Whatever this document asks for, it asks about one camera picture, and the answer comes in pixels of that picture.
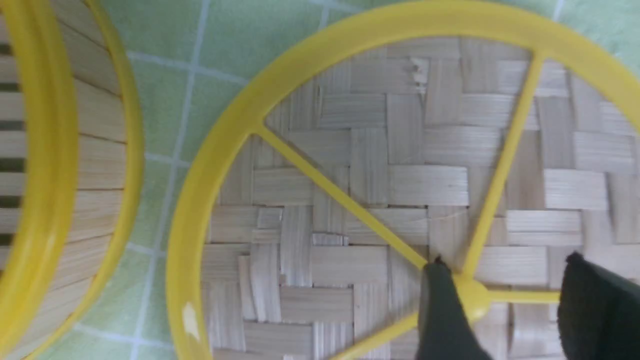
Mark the yellow woven bamboo steamer lid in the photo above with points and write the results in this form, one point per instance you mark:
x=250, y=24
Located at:
x=491, y=139

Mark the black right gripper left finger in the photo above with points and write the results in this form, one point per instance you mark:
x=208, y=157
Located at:
x=444, y=333

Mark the yellow bamboo steamer base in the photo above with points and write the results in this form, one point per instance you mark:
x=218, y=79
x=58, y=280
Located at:
x=72, y=164

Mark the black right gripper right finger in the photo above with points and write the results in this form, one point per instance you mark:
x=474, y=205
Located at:
x=598, y=316

